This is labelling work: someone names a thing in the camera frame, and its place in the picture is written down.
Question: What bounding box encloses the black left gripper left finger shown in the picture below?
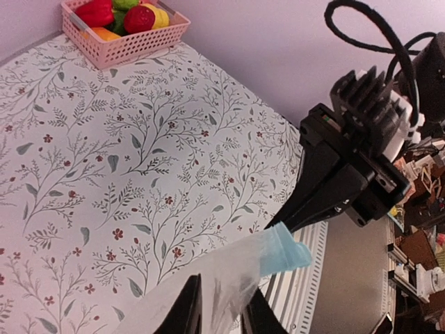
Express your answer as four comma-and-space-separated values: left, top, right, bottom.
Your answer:
154, 274, 202, 334

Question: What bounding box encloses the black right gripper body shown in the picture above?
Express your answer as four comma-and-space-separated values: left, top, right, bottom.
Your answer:
300, 104, 410, 227

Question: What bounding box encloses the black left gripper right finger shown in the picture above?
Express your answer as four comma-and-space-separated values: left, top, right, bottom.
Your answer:
241, 288, 288, 334

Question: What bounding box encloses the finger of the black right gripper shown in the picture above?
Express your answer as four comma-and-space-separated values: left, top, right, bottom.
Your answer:
284, 164, 369, 232
276, 141, 341, 226

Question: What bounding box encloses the clear zip top bag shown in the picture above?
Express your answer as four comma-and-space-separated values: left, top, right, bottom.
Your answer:
115, 223, 312, 333

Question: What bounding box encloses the red toy pomegranate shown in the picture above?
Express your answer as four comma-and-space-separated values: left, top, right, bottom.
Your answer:
123, 5, 156, 34

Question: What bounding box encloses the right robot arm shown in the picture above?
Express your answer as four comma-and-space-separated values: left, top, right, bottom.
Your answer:
271, 33, 444, 232

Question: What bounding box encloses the floral tablecloth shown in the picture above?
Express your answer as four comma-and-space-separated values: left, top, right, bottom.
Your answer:
1, 35, 300, 333

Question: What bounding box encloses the pink plastic basket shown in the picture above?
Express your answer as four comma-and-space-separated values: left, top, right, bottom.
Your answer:
61, 1, 191, 70

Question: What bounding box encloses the green toy pepper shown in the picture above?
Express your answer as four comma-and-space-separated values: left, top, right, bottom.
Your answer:
111, 10, 128, 36

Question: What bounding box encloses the green toy apple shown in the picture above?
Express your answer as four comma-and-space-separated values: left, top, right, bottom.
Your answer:
112, 0, 139, 11

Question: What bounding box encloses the orange toy fruit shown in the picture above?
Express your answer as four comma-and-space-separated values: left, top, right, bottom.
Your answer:
92, 27, 121, 42

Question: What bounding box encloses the red toy bell pepper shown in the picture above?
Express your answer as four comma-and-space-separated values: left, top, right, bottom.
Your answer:
75, 0, 114, 28

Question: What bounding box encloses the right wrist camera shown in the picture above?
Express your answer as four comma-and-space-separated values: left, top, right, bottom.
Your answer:
330, 66, 425, 163

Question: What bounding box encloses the aluminium table front rail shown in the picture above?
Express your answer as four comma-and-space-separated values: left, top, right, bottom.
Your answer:
263, 215, 396, 333

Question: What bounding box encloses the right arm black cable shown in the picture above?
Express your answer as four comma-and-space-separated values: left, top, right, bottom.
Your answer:
324, 0, 439, 119

